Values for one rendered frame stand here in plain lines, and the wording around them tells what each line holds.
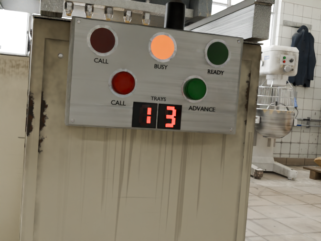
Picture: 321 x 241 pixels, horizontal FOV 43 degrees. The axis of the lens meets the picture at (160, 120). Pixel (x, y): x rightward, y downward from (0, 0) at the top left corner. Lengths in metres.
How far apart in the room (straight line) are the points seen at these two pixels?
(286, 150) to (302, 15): 1.78
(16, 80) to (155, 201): 0.75
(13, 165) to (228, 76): 0.84
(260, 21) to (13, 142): 0.86
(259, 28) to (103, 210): 0.34
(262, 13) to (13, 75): 0.82
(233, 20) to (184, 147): 0.22
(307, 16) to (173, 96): 5.26
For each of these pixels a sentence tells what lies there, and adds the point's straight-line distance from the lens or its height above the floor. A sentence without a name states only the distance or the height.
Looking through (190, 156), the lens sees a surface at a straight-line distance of 0.60.
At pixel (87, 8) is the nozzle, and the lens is 1.32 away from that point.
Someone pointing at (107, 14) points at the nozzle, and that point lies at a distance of 1.33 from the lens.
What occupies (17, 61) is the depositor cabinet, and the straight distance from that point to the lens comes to 1.25.
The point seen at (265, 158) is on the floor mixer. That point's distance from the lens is 4.73.
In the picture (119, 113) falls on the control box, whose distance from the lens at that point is 0.53.
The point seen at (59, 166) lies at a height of 0.64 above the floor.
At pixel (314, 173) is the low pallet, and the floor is 0.06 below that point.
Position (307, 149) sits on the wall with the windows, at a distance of 5.80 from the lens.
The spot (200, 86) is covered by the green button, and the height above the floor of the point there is 0.76.
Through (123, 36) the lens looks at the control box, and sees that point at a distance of 0.54.
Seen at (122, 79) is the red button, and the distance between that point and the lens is 0.52.
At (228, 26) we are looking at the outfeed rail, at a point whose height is 0.87.
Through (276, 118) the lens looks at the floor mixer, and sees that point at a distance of 4.29.
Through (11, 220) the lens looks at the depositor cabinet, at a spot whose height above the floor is 0.35.
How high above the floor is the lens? 0.74
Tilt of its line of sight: 3 degrees down
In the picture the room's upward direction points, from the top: 4 degrees clockwise
